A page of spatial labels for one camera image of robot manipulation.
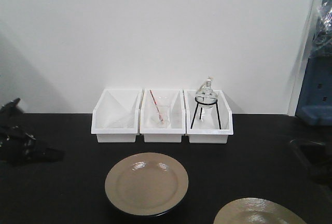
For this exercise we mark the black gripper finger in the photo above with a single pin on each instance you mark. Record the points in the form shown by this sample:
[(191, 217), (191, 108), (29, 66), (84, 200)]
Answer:
[(46, 155)]

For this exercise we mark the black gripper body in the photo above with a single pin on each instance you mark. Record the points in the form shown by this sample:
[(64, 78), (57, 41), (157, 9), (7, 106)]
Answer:
[(16, 144)]

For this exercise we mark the beige plate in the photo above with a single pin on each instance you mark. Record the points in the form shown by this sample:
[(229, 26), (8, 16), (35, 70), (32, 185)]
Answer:
[(255, 210), (146, 184)]

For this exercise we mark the white bin left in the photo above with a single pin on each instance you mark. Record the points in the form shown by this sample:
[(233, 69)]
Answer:
[(115, 118)]

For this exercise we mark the white bin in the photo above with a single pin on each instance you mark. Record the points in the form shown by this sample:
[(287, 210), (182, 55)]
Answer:
[(177, 116), (115, 118), (206, 131)]

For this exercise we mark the red glass stirring rod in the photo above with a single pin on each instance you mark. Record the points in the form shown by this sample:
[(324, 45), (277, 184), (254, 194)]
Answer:
[(156, 106)]

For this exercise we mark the white bin middle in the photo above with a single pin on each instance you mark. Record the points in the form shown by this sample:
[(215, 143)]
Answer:
[(177, 116)]

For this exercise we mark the glass beaker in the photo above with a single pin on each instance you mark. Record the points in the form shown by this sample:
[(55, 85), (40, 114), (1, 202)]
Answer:
[(161, 112)]

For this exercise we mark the white bin right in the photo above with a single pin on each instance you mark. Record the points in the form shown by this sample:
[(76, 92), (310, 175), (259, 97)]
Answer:
[(206, 131)]

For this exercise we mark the glass alcohol lamp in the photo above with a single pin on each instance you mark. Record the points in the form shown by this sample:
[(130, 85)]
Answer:
[(205, 96)]

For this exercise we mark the grey pegboard drying rack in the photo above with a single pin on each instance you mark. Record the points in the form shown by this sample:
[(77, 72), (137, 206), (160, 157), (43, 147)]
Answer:
[(314, 104)]

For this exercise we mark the clear plastic bag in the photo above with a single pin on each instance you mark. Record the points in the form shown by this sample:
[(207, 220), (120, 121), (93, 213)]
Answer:
[(322, 35)]

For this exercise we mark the black wire tripod stand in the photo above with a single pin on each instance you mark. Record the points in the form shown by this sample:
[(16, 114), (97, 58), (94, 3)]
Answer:
[(203, 112)]

